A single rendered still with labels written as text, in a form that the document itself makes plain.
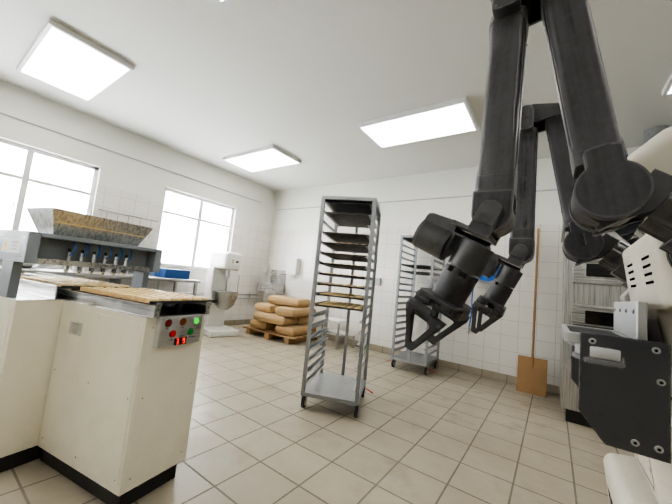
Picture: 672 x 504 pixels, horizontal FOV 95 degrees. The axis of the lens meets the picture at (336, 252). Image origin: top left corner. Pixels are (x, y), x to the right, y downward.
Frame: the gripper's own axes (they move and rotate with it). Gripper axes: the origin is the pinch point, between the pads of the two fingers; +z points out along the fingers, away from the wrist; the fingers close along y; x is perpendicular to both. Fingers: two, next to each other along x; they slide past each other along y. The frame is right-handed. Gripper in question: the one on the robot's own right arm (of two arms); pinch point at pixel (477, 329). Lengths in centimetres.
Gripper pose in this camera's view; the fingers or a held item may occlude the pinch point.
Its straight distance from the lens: 99.7
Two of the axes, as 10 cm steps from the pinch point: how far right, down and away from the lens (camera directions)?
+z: -4.4, 8.9, 1.2
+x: 7.1, 4.3, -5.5
